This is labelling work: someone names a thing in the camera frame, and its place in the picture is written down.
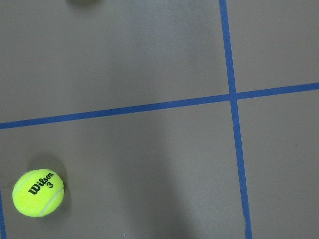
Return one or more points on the Roland Garros tennis ball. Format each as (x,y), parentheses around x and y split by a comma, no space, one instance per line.
(82,1)

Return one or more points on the Wilson tennis ball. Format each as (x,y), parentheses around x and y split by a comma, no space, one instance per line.
(38,193)

